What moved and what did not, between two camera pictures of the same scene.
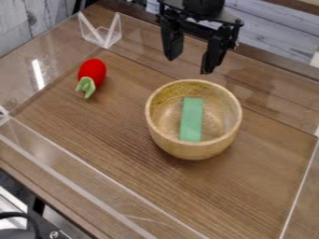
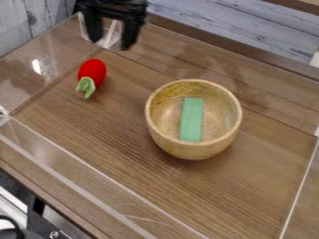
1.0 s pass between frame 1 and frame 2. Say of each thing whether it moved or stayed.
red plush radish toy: stayed
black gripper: moved
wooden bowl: stayed
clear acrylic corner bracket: stayed
